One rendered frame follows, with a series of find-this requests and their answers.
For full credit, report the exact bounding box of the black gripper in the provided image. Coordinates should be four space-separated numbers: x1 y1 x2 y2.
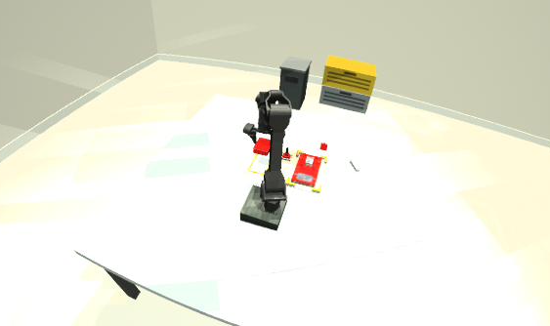
242 118 271 144

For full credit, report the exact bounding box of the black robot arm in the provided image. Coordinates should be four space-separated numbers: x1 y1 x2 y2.
255 90 292 215

